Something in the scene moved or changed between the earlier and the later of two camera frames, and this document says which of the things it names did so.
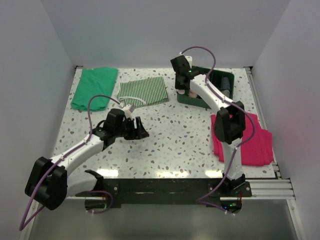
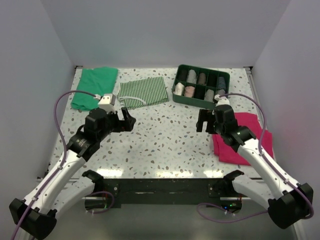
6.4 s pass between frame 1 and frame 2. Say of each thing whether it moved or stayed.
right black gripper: moved
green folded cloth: stayed
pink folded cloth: stayed
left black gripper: moved
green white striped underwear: stayed
